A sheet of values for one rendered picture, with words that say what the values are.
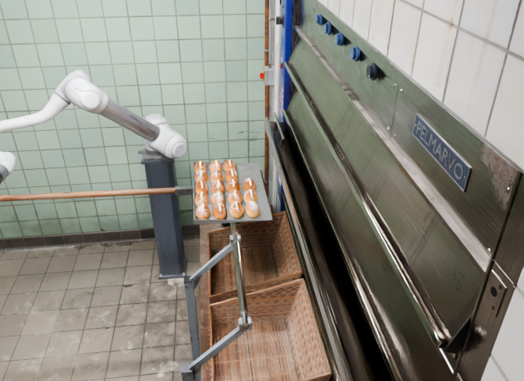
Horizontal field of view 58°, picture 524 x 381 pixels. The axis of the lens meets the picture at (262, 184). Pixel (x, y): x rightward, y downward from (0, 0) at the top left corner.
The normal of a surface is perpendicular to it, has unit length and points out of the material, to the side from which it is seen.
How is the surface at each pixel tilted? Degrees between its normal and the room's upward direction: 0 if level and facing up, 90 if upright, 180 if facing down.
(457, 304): 70
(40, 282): 0
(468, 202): 90
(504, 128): 90
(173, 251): 90
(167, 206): 90
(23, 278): 0
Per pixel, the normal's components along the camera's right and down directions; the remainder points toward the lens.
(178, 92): 0.11, 0.51
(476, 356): -0.99, 0.06
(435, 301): -0.93, -0.23
